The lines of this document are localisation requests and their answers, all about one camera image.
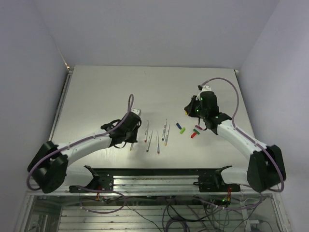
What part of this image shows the red marker pen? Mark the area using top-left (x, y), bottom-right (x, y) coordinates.
top-left (144, 120), bottom-right (149, 143)

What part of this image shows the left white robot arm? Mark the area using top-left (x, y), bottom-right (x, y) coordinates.
top-left (28, 109), bottom-right (141, 193)

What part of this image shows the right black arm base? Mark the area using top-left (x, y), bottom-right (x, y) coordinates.
top-left (193, 165), bottom-right (240, 192)

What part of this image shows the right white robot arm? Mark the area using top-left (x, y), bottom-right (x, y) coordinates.
top-left (184, 85), bottom-right (286, 193)

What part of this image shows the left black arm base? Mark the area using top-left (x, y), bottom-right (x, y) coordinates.
top-left (69, 165), bottom-right (114, 193)

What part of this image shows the green marker pen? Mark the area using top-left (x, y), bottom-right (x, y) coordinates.
top-left (146, 131), bottom-right (153, 152)

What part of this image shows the pink marker pen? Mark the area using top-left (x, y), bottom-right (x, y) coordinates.
top-left (156, 131), bottom-right (160, 154)

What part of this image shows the white marker pen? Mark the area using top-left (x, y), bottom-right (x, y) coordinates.
top-left (161, 119), bottom-right (168, 141)

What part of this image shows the orange marker pen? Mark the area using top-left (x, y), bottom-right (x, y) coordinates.
top-left (164, 125), bottom-right (170, 146)

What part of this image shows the aluminium frame rail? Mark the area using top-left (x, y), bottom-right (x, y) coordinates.
top-left (27, 175), bottom-right (278, 197)

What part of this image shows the aluminium table edge rail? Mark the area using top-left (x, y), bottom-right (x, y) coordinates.
top-left (48, 67), bottom-right (74, 142)

